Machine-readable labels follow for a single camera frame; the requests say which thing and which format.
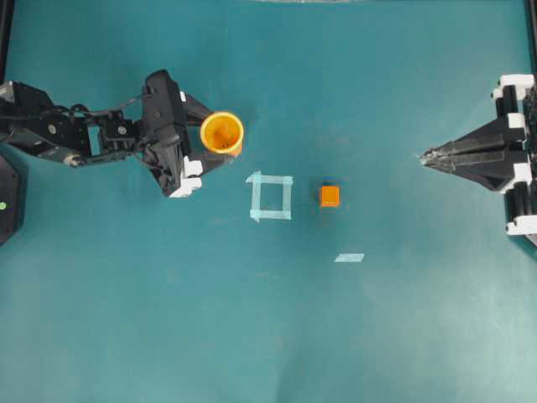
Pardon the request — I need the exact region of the orange cube block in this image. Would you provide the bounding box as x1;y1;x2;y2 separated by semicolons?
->
319;181;341;208

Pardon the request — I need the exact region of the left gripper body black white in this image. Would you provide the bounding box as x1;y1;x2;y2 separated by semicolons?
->
138;70;203;198

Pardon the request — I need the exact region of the black frame post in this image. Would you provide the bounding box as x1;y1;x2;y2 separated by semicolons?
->
524;0;537;75
0;0;15;82

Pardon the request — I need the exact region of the black frame post left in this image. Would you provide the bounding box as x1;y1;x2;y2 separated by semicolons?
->
0;0;15;82

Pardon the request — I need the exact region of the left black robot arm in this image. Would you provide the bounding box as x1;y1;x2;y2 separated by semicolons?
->
1;70;244;198

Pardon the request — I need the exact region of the orange plastic cup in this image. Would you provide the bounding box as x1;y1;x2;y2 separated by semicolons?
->
200;112;244;157

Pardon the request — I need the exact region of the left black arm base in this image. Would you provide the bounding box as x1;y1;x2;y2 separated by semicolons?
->
1;149;29;245

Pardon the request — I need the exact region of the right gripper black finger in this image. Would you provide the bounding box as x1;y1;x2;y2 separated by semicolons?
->
423;150;524;194
420;116;524;162

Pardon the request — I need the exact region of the light blue tape square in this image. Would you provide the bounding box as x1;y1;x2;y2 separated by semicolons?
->
246;170;294;222

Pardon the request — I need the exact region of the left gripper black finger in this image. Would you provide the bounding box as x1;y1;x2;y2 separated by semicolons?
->
180;92;213;125
199;149;235;175

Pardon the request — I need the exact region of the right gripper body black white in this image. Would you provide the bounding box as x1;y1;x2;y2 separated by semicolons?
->
491;75;536;245

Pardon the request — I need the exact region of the light blue tape strip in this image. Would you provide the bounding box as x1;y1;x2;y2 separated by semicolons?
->
334;253;365;263

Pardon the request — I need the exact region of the black frame post right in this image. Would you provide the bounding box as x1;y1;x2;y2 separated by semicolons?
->
524;0;537;75

